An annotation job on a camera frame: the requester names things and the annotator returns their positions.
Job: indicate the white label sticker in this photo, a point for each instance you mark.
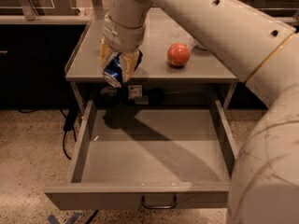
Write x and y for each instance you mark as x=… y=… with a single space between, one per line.
x=134 y=91

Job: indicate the white bowl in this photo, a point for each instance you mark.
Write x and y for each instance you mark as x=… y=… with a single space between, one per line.
x=200 y=45

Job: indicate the blue tape floor mark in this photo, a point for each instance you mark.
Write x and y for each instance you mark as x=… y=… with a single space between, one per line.
x=72 y=219

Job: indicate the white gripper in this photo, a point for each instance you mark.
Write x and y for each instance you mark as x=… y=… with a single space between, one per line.
x=121 y=37

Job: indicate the blue pepsi can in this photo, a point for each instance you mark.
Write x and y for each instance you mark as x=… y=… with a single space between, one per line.
x=112 y=73

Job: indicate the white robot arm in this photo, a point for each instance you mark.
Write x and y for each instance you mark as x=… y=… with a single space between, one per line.
x=261 y=52

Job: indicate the grey open drawer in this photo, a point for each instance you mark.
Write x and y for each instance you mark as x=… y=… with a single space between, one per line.
x=125 y=152

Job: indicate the metal drawer handle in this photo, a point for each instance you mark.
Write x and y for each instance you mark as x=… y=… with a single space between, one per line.
x=159 y=202

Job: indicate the red apple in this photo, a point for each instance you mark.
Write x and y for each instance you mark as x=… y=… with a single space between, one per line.
x=178 y=54

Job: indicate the grey counter cabinet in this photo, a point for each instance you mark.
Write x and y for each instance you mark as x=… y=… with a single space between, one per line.
x=161 y=33

